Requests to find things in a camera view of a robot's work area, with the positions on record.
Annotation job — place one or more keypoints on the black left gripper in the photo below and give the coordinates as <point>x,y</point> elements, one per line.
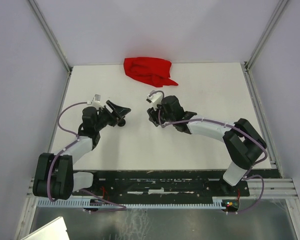
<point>121,111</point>

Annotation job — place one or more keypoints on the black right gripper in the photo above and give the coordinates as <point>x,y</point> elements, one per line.
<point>153,115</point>

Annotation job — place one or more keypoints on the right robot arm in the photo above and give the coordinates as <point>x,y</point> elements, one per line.
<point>244,144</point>

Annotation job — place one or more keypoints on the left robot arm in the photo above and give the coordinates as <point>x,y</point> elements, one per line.
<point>55,178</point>

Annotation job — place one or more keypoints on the black round charging case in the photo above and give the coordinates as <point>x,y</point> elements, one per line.
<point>121,123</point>

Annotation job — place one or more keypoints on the red crumpled cloth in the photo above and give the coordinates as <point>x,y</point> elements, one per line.
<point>149,70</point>

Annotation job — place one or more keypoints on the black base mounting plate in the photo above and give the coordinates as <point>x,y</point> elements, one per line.
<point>149,199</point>

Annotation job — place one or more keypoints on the metal sheet plate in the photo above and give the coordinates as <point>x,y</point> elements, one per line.
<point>54,230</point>

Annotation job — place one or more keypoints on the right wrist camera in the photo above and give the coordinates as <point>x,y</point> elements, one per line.
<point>155,97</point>

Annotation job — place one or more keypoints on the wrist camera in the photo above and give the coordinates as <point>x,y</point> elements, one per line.
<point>96,98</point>
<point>155,97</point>

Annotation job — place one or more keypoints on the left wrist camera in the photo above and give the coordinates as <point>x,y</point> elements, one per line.
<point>96,98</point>

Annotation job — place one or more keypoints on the left aluminium corner post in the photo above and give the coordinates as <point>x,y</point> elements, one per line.
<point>33,4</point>

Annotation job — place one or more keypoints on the aluminium corner post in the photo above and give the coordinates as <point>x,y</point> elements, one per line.
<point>274,19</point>
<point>33,4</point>

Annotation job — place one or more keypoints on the aluminium frame rail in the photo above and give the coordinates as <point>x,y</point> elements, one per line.
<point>270,187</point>

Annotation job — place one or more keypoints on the right aluminium corner post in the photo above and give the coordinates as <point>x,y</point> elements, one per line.
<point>274,19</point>

